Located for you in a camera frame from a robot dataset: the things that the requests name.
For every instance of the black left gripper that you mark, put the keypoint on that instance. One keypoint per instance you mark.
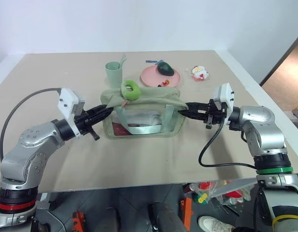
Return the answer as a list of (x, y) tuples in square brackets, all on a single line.
[(86, 120)]

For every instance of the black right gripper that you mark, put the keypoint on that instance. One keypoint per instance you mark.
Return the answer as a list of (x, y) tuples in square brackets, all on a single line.
[(212, 113)]

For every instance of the green zip pouch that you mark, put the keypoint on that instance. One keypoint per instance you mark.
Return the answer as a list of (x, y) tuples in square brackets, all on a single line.
[(148, 97)]

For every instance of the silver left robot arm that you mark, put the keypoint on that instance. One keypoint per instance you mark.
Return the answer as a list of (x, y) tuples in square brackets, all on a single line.
[(30, 140)]

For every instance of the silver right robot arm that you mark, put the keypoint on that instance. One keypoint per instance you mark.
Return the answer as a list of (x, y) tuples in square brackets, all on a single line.
[(264, 125)]

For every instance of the santa figure plastic packet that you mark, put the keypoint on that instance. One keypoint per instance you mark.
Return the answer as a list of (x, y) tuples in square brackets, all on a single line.
[(199, 73)]

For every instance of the pale green cup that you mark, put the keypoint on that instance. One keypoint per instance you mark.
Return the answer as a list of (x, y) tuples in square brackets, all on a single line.
[(113, 75)]

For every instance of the small red toy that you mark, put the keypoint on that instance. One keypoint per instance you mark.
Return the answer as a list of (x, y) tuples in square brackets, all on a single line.
[(165, 83)]

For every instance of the dark green avocado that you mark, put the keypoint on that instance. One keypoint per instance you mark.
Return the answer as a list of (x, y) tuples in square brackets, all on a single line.
[(166, 69)]

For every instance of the pink plate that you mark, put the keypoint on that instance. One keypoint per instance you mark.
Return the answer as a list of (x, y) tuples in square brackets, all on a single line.
[(150, 77)]

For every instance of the blue thin object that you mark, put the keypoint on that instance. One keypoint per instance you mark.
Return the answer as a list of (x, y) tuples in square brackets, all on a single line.
[(151, 61)]

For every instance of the clear bag of toys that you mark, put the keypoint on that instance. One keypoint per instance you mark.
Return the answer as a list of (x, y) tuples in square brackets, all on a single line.
[(206, 191)]

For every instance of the grey metal bar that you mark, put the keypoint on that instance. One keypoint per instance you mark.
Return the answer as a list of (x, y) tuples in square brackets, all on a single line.
[(235, 187)]

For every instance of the orange clamp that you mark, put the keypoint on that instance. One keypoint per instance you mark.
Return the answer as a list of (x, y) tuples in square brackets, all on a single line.
[(78, 220), (187, 212)]

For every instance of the dark rounded shape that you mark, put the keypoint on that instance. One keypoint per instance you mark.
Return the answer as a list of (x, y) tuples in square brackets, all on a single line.
[(165, 217)]

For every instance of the white shoe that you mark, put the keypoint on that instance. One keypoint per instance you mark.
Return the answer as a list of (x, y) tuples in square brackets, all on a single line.
[(214, 223)]

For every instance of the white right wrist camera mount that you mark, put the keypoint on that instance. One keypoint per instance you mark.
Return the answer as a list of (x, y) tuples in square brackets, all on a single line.
[(224, 93)]

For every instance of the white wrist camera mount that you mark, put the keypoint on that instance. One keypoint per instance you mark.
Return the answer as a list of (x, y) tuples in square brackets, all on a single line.
[(66, 101), (224, 93)]

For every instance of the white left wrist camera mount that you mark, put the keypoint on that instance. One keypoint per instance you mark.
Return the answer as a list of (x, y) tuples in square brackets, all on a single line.
[(66, 101)]

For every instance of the grey metal bracket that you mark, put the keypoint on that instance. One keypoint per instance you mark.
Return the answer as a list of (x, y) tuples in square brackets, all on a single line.
[(43, 203)]

